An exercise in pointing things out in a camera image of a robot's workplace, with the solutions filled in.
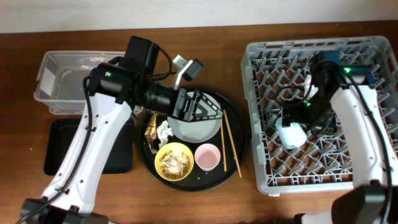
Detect gold foil wrapper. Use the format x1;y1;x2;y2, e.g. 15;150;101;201
144;113;158;154

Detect clear plastic bin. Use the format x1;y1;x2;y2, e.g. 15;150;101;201
34;50;124;115

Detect food scraps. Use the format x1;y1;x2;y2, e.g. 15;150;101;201
160;151;190;179

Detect light blue cup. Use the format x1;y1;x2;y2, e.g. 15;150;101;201
275;118;307;149

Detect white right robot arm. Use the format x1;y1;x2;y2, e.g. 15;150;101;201
275;51;397;223

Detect grey dishwasher rack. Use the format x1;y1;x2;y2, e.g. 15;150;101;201
241;36;397;195

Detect wooden chopstick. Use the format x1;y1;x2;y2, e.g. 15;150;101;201
223;110;242;178
220;118;227;172

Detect pink cup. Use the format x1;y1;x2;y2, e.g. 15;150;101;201
194;143;221;171

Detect grey plate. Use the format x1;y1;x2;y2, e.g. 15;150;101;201
167;91;223;144

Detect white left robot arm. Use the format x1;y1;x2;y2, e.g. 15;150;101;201
19;36;223;223

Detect black rectangular tray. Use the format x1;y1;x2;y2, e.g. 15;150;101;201
44;119;135;176

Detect round black tray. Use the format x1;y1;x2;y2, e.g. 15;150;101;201
137;88;250;192

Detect yellow bowl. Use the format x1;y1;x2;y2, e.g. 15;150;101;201
154;142;195;182

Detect white tissue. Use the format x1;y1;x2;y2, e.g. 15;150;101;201
156;120;174;149

